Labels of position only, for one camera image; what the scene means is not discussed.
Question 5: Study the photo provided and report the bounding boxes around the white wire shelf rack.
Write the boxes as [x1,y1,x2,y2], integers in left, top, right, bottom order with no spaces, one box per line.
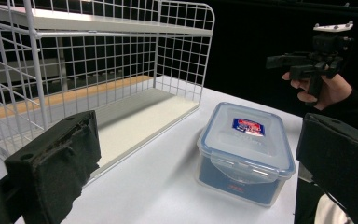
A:
[0,0,216,188]

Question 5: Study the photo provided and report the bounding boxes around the clear plastic food container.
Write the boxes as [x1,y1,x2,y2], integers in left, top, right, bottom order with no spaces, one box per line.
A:
[196,101,296,208]

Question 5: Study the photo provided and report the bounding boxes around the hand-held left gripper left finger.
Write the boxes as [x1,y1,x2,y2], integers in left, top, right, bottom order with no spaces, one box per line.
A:
[4,109,103,224]

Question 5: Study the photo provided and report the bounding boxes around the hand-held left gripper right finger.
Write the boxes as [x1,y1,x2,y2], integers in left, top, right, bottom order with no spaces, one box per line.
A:
[296,112,358,224]

